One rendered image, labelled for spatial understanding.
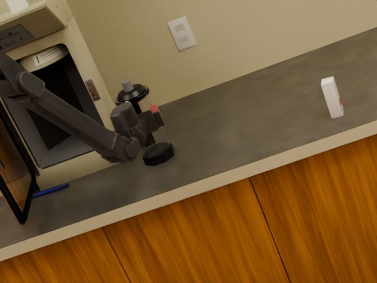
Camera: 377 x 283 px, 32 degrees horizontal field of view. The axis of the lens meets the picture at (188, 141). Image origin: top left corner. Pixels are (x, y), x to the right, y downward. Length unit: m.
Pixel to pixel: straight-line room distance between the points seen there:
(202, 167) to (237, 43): 0.69
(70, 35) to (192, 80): 0.63
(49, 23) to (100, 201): 0.53
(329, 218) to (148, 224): 0.52
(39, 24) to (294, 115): 0.78
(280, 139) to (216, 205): 0.26
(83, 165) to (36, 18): 0.52
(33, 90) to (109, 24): 0.94
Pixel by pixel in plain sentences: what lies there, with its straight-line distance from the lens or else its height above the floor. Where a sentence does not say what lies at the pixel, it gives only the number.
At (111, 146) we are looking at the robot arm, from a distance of 1.71.
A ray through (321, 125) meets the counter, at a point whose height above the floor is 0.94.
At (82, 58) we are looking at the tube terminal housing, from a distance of 2.01.
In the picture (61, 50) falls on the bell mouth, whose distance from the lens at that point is 2.08.
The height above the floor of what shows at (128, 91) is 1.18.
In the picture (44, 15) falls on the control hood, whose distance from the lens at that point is 1.90.
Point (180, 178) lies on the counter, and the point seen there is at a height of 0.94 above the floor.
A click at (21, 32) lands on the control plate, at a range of 1.96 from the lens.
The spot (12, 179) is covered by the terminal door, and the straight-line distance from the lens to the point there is 1.96.
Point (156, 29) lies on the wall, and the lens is 2.41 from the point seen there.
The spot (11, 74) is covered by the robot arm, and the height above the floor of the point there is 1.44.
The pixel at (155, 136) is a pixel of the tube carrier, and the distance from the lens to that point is 1.97.
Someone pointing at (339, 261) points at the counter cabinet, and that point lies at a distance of 2.03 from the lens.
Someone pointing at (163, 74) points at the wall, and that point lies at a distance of 2.46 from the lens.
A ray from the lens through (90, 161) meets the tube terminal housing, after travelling 2.14.
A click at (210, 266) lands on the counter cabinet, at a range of 1.99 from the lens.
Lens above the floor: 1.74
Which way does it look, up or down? 23 degrees down
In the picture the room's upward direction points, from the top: 23 degrees counter-clockwise
